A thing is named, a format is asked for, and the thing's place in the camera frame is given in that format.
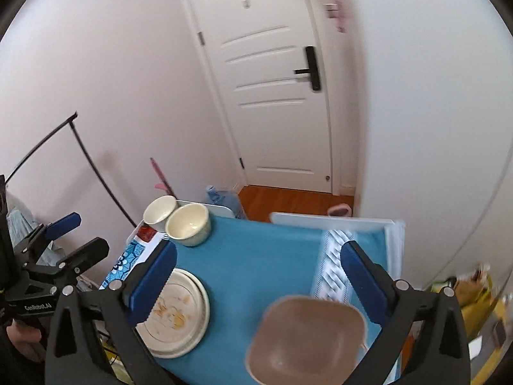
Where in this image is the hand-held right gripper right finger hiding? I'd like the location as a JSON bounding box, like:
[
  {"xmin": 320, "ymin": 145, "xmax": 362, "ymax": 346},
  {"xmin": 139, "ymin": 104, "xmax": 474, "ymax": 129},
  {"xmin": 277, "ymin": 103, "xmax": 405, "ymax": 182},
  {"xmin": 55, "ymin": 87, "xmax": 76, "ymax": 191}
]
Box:
[{"xmin": 341, "ymin": 241, "xmax": 470, "ymax": 385}]

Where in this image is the cream round bowl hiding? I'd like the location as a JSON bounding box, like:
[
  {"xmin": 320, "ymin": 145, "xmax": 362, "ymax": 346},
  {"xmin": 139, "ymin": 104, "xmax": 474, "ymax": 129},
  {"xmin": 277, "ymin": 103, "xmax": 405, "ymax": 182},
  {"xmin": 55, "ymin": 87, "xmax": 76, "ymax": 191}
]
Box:
[{"xmin": 164, "ymin": 203, "xmax": 212, "ymax": 247}]

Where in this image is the black door lock handle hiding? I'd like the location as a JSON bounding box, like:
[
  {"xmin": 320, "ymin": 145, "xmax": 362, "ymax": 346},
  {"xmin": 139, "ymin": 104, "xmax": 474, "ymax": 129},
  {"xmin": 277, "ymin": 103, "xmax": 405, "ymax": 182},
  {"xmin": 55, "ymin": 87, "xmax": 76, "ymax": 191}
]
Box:
[{"xmin": 294, "ymin": 46, "xmax": 322, "ymax": 91}]

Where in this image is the pink square bowl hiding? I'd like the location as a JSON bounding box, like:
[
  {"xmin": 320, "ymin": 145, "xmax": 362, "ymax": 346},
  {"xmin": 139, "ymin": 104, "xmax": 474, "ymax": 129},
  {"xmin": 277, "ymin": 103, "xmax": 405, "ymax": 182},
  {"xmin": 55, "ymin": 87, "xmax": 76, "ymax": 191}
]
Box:
[{"xmin": 245, "ymin": 295, "xmax": 367, "ymax": 385}]

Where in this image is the light blue cloth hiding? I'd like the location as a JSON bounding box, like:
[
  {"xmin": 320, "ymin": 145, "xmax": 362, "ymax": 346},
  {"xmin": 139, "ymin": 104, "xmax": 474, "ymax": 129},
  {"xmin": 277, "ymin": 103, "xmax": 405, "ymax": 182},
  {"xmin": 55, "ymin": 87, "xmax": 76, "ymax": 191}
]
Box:
[{"xmin": 6, "ymin": 194, "xmax": 61, "ymax": 265}]

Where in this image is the yellow bear print plate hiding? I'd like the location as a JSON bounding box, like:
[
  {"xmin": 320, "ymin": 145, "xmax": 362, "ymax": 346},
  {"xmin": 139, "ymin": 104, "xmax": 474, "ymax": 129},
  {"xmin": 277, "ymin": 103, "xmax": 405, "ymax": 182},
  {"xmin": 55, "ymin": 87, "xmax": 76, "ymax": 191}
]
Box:
[{"xmin": 135, "ymin": 269, "xmax": 211, "ymax": 359}]

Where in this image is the white round bowl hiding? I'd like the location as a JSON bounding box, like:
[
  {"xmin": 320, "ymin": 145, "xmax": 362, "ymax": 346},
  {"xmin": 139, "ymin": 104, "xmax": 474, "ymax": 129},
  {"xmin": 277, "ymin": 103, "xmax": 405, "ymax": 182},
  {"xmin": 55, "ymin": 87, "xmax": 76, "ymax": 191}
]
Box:
[{"xmin": 143, "ymin": 195, "xmax": 178, "ymax": 233}]

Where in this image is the blue white patterned packet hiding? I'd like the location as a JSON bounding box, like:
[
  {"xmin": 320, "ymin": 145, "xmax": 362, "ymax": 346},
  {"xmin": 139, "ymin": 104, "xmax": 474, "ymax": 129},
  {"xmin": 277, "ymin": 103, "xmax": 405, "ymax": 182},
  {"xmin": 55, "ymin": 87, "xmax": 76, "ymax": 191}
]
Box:
[{"xmin": 100, "ymin": 236, "xmax": 161, "ymax": 289}]

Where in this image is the blue tablecloth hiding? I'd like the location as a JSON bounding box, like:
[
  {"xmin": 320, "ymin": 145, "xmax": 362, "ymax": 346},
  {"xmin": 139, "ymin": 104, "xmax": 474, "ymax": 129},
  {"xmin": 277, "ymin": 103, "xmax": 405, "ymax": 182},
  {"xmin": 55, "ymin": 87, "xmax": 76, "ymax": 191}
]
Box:
[{"xmin": 160, "ymin": 212, "xmax": 405, "ymax": 385}]

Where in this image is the person's left hand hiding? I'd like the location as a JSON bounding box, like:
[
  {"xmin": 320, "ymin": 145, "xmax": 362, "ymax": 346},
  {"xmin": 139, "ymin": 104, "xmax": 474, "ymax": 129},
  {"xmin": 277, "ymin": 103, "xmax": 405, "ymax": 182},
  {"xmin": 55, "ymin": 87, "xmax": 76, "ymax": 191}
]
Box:
[{"xmin": 6, "ymin": 321, "xmax": 46, "ymax": 364}]

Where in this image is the blue water jug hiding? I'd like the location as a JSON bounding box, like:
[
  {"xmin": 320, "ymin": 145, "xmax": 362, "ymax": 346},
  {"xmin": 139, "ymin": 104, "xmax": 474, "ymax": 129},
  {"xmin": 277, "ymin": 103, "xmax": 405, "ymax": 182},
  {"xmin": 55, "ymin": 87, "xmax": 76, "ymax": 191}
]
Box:
[{"xmin": 206, "ymin": 184, "xmax": 245, "ymax": 220}]

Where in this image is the white wardrobe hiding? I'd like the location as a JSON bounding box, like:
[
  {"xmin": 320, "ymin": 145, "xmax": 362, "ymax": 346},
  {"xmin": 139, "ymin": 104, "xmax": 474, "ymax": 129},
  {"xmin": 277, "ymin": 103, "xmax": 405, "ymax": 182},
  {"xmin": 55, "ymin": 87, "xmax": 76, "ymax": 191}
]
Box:
[{"xmin": 353, "ymin": 0, "xmax": 513, "ymax": 289}]

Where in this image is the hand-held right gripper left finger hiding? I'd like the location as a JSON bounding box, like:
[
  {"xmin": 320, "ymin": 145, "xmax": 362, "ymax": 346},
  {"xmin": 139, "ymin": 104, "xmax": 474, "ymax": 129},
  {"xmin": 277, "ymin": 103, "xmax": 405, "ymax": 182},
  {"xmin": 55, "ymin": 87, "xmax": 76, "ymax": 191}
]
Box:
[{"xmin": 45, "ymin": 241, "xmax": 178, "ymax": 385}]

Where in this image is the white door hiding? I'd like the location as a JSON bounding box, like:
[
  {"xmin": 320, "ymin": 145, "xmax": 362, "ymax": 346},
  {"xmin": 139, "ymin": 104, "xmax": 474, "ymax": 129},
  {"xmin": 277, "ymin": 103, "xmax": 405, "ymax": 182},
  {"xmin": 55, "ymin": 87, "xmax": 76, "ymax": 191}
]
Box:
[{"xmin": 176, "ymin": 0, "xmax": 357, "ymax": 195}]

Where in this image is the yellow bag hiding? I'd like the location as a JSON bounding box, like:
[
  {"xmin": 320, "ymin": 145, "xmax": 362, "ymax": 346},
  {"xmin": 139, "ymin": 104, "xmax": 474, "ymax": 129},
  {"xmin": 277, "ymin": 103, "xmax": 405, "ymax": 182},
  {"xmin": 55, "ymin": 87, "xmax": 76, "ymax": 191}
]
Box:
[{"xmin": 453, "ymin": 265, "xmax": 506, "ymax": 329}]

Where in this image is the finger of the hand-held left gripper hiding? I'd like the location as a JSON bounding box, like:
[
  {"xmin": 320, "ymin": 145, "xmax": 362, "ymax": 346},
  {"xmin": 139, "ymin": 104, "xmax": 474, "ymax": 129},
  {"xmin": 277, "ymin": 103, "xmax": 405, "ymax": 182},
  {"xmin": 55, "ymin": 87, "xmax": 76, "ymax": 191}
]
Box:
[
  {"xmin": 12, "ymin": 212, "xmax": 82, "ymax": 266},
  {"xmin": 24, "ymin": 237, "xmax": 110, "ymax": 287}
]

